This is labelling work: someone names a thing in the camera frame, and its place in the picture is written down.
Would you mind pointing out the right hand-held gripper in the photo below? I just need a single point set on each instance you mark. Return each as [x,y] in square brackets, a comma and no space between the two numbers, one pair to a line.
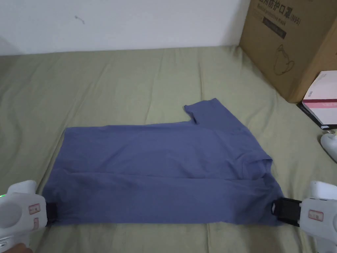
[316,213]

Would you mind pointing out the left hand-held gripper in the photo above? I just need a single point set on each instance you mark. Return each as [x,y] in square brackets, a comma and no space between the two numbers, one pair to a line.
[18,210]

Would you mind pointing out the dark blue shirt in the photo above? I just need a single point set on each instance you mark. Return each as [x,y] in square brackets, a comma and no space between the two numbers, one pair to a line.
[160,168]

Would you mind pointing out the person's left hand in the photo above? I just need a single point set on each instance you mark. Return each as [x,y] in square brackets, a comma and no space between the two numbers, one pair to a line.
[14,248]

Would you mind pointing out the white hand controller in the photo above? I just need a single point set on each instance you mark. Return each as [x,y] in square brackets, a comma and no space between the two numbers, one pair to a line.
[330,145]

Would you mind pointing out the black flat box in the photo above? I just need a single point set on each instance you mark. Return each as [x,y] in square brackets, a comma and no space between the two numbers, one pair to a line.
[312,116]

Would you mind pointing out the white and pink box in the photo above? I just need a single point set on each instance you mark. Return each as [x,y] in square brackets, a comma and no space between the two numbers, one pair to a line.
[322,102]

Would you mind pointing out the bed with pale green sheet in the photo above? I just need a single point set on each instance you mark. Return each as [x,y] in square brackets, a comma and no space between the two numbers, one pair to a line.
[105,87]

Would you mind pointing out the large brown cardboard carton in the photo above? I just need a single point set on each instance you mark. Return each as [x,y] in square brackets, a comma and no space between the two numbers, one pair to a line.
[287,44]

